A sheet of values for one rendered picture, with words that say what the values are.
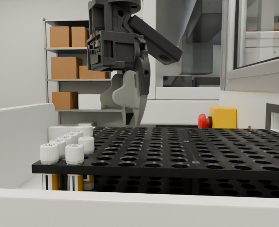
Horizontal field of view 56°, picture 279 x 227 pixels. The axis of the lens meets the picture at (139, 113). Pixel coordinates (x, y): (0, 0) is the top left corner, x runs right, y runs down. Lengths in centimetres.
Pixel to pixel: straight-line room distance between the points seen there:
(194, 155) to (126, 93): 24
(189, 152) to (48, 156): 11
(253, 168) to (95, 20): 35
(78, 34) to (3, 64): 163
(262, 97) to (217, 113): 14
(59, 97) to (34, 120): 394
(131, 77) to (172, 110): 64
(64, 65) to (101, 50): 388
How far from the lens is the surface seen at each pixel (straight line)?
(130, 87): 43
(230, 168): 18
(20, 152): 35
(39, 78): 492
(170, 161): 19
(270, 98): 42
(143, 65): 42
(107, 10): 45
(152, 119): 106
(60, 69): 430
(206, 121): 58
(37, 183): 35
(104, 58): 41
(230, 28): 68
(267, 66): 42
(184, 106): 106
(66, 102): 427
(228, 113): 57
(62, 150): 20
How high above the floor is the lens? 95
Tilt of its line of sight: 6 degrees down
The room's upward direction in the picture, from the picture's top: straight up
